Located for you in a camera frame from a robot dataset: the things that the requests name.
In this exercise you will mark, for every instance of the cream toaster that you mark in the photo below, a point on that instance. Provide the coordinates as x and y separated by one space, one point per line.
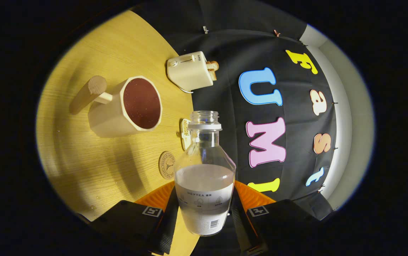
188 73

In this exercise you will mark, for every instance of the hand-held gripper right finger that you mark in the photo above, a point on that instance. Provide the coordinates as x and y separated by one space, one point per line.
241 227

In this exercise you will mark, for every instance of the wooden table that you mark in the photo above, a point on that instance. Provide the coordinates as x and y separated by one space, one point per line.
83 160

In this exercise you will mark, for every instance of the clear juice bottle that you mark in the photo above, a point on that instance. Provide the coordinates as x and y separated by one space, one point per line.
204 192

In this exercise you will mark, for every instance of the toast slice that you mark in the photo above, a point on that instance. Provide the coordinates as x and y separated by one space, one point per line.
213 75
213 65

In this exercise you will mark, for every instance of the round wooden coaster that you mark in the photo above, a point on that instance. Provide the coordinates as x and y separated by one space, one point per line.
166 165

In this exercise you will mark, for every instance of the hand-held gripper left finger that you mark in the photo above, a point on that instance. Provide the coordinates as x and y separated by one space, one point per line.
170 227

